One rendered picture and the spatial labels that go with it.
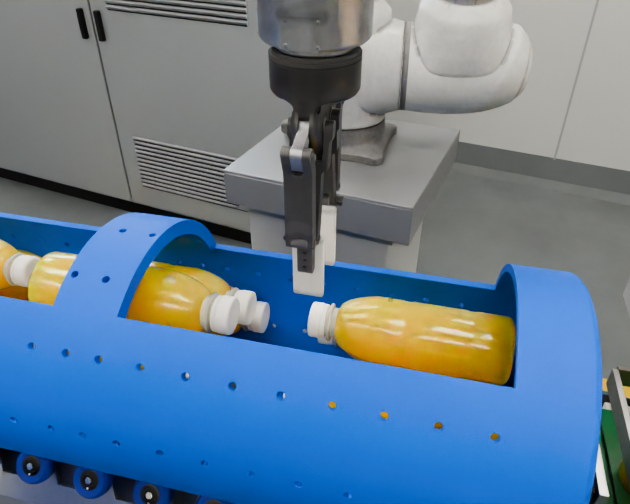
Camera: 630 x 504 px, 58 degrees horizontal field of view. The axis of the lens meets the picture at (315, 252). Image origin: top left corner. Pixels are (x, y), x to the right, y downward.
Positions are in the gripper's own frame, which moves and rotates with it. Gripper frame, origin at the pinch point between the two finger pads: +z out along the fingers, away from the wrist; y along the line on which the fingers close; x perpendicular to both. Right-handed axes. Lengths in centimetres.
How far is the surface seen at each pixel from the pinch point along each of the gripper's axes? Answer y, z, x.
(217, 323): 7.0, 5.1, -8.1
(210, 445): 17.9, 8.8, -4.9
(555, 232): -209, 121, 72
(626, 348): -132, 121, 90
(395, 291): -9.1, 10.9, 7.9
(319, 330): 1.1, 9.6, 0.8
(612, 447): -9, 32, 38
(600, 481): 7.8, 16.6, 30.1
